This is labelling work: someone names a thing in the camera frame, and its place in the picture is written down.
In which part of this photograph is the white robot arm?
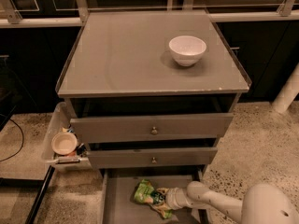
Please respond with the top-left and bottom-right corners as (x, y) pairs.
(165, 181), (299, 224)

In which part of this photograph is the grey bottom drawer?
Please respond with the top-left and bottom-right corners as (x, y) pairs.
(99, 166), (209, 224)

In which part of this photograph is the green rice chip bag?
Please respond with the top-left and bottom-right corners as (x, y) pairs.
(134, 179), (167, 211)

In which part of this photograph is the grey drawer cabinet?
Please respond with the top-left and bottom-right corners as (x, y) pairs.
(55, 10), (252, 224)

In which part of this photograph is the grey top drawer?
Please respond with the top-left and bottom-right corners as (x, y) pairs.
(71, 113), (233, 143)

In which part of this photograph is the brass top drawer knob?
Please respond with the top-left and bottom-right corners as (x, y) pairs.
(150, 127), (158, 135)

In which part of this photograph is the grey drawer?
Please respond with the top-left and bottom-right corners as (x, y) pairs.
(99, 166), (209, 224)
(71, 113), (233, 143)
(88, 147), (218, 169)

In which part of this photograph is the white ceramic bowl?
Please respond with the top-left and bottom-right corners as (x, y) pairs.
(168, 35), (207, 67)

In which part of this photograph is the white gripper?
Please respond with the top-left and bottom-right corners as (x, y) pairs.
(152, 188), (190, 217)

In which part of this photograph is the white metal rail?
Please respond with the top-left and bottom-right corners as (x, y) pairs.
(0, 10), (299, 29)

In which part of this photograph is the black cable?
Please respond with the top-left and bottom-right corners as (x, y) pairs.
(0, 113), (25, 162)

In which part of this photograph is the small beige bowl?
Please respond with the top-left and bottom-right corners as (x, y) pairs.
(51, 132), (78, 155)

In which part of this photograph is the grey middle drawer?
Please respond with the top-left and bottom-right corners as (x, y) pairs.
(88, 147), (218, 169)

